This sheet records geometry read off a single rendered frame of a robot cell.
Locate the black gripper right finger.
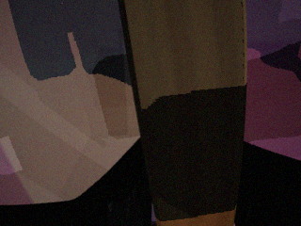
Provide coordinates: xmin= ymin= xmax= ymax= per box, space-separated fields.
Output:
xmin=234 ymin=141 xmax=301 ymax=226

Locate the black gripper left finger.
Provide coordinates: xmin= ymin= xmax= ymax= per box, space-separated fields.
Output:
xmin=0 ymin=137 xmax=153 ymax=226

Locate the dark brown wooden rail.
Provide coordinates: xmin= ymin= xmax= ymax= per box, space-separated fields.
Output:
xmin=118 ymin=0 xmax=247 ymax=226

